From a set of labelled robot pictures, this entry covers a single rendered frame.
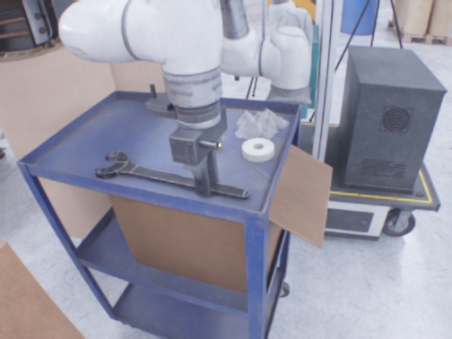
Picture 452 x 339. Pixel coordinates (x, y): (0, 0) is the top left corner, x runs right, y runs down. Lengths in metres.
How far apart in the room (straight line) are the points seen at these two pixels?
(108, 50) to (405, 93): 1.08
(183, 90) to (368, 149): 1.06
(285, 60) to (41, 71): 0.84
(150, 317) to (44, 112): 0.87
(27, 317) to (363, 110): 1.25
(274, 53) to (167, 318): 1.10
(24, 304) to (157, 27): 0.54
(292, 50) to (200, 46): 0.77
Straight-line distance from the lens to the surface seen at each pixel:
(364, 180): 1.51
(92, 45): 0.53
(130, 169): 0.71
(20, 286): 0.67
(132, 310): 1.38
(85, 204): 1.40
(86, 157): 0.84
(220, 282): 0.89
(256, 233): 0.56
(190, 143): 0.49
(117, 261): 1.04
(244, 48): 1.19
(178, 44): 0.44
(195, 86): 0.47
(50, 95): 1.17
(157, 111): 0.54
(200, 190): 0.60
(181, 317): 1.31
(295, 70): 1.21
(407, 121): 1.38
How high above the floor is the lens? 1.28
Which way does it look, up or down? 37 degrees down
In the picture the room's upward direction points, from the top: 5 degrees counter-clockwise
